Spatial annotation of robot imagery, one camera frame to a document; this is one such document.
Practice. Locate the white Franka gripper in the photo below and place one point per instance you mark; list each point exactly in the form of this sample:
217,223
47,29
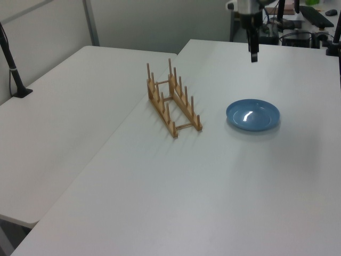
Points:
250,10

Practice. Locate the blue plastic plate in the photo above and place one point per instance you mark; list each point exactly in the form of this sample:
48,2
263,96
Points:
253,114

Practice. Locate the wooden plate rack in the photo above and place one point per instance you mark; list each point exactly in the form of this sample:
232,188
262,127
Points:
173,101

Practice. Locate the black electronics box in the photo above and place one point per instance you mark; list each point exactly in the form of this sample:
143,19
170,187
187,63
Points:
296,39

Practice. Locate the thin black pole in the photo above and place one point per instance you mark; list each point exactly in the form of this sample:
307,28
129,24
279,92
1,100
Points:
280,9

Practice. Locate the brown cardboard box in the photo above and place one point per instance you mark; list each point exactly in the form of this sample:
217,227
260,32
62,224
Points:
286,10

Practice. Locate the black computer keyboard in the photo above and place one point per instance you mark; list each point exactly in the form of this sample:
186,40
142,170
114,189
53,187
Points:
317,16

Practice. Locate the green object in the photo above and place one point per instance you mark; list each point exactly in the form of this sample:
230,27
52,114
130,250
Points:
312,2

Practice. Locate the black computer mouse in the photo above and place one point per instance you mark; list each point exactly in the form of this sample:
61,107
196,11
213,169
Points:
331,12

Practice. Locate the grey partition frame post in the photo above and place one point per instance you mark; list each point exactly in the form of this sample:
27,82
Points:
92,22

